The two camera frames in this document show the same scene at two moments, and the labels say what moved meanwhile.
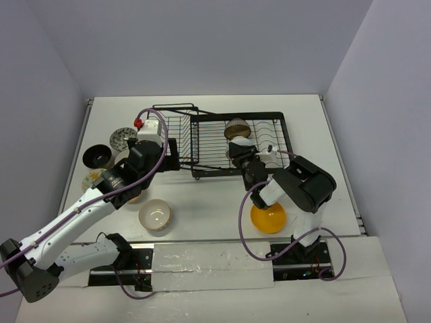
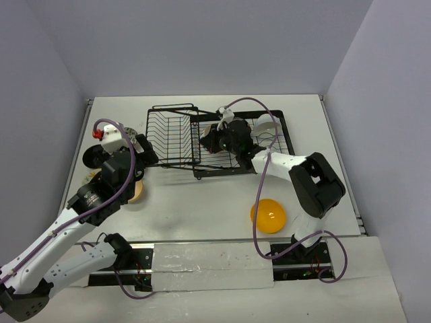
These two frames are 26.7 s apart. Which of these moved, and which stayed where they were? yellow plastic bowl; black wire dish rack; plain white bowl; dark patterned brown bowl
Moved: plain white bowl
Stayed: black wire dish rack; dark patterned brown bowl; yellow plastic bowl
